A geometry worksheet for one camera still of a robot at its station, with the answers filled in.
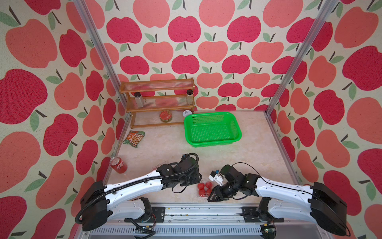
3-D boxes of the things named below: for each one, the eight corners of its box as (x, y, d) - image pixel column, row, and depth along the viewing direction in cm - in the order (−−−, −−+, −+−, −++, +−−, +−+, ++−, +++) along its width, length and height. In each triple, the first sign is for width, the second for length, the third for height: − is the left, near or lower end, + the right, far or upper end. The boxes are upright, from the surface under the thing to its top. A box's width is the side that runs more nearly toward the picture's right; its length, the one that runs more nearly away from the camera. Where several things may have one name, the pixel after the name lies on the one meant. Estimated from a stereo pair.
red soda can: (115, 174, 90) (107, 166, 81) (118, 165, 94) (111, 156, 85) (125, 174, 90) (118, 166, 81) (128, 165, 94) (121, 156, 85)
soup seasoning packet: (123, 144, 104) (122, 141, 102) (132, 131, 112) (131, 128, 109) (137, 147, 102) (135, 145, 100) (145, 134, 110) (144, 131, 107)
